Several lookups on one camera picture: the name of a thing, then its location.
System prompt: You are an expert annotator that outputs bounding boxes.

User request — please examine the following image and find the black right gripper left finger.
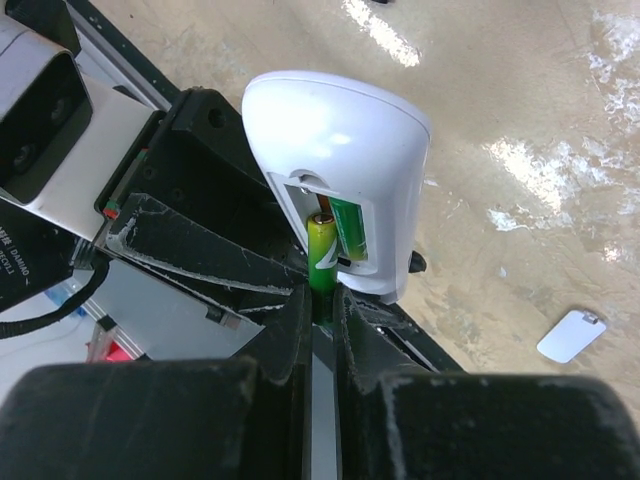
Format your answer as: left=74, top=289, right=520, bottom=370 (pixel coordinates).
left=1, top=285, right=312, bottom=479

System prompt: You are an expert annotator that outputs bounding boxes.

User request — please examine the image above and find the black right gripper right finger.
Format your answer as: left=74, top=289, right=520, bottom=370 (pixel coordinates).
left=333, top=287, right=639, bottom=479

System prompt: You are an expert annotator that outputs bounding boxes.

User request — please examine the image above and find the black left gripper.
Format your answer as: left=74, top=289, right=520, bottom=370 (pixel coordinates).
left=94, top=88, right=307, bottom=295

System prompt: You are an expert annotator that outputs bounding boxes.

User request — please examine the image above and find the green battery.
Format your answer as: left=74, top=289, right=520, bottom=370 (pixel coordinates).
left=329, top=197, right=368, bottom=261
left=307, top=212, right=338, bottom=325

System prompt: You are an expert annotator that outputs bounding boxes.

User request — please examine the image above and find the white battery cover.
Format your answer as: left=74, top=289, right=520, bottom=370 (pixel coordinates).
left=536, top=310, right=606, bottom=364

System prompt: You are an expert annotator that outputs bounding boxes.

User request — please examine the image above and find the white remote control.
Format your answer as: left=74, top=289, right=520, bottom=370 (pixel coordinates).
left=241, top=71, right=431, bottom=304

